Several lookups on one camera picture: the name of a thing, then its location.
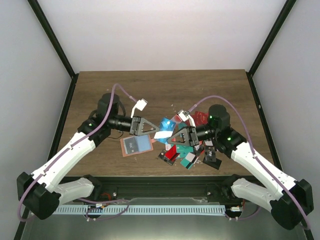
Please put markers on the blue VIP card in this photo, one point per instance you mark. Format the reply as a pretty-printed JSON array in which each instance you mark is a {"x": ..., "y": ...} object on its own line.
[{"x": 166, "y": 129}]

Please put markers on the grey metal tray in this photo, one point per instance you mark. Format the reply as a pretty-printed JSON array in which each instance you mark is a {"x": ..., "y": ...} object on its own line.
[{"x": 161, "y": 227}]

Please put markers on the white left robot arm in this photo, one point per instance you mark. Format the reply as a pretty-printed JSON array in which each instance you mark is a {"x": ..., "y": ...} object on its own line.
[{"x": 42, "y": 192}]

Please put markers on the white slotted cable duct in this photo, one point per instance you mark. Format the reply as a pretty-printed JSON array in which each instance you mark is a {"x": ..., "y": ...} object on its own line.
[{"x": 155, "y": 210}]

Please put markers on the black VIP card lower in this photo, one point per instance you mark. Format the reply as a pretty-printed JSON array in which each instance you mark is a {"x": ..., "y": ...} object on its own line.
[{"x": 163, "y": 157}]

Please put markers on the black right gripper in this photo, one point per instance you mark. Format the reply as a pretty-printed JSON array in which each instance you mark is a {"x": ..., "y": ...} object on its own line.
[{"x": 190, "y": 136}]

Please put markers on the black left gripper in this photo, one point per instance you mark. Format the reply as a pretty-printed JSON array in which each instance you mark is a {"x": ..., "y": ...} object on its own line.
[{"x": 135, "y": 131}]

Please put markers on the red VIP card behind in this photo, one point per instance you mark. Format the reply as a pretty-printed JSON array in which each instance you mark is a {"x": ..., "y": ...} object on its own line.
[{"x": 200, "y": 118}]

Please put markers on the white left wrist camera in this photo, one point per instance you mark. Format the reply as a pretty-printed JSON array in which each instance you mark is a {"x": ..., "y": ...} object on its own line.
[{"x": 139, "y": 105}]

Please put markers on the red stripe card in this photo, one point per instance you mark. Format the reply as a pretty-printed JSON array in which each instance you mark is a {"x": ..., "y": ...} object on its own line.
[{"x": 172, "y": 153}]

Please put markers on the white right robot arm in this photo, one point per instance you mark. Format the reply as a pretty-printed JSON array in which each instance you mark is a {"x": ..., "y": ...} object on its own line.
[{"x": 287, "y": 199}]

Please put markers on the teal VIP card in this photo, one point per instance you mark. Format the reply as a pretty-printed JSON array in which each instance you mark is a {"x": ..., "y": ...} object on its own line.
[{"x": 189, "y": 160}]

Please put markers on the black vip card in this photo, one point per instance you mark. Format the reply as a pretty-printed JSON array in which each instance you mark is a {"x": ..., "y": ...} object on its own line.
[
  {"x": 163, "y": 157},
  {"x": 210, "y": 155}
]

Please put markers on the black aluminium frame rail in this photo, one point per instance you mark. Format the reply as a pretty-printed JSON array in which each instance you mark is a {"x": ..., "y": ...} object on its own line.
[{"x": 166, "y": 92}]

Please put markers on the black card right bottom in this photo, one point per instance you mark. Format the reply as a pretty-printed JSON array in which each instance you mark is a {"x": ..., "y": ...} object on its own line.
[{"x": 216, "y": 163}]

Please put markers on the black VIP card right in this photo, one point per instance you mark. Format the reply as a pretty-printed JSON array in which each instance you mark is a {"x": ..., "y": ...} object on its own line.
[{"x": 210, "y": 155}]

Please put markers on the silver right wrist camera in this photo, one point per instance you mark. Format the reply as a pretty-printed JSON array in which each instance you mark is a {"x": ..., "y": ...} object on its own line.
[{"x": 186, "y": 117}]

